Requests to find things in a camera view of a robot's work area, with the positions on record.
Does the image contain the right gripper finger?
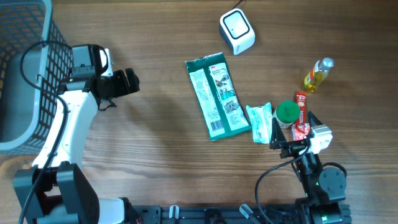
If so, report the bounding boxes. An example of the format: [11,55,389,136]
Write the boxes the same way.
[307,111,323,127]
[269,117,287,149]

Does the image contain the mint green wipes packet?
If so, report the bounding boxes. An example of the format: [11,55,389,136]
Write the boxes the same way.
[246,102,272,144]

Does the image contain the green white can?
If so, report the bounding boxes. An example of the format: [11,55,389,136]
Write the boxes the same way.
[273,101,300,129]

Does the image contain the red snack stick packet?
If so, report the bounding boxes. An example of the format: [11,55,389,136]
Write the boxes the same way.
[295,91,307,133]

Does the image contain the yellow oil bottle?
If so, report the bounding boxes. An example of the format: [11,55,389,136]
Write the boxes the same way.
[303,57,334,93]

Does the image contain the green 3M gloves package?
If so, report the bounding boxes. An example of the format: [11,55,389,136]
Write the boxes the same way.
[185,52,251,141]

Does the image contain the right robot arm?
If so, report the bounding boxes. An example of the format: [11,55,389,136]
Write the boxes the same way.
[264,112,352,223]

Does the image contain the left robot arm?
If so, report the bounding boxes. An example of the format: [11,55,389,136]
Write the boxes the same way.
[14,44,143,223]

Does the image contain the white barcode scanner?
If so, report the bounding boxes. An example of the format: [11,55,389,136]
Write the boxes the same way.
[219,8,256,55]

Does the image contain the grey plastic mesh basket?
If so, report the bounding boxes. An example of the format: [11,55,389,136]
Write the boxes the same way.
[1,0,73,155]

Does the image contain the black right camera cable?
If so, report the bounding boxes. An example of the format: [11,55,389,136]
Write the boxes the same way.
[254,144,312,224]

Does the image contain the black camera cable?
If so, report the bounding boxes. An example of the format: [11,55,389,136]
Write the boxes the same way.
[254,144,312,224]
[17,40,74,224]

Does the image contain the black left camera cable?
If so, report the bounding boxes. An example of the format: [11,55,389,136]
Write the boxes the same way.
[17,40,74,224]

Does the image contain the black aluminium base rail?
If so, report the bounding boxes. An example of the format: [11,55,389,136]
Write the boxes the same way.
[127,203,352,224]

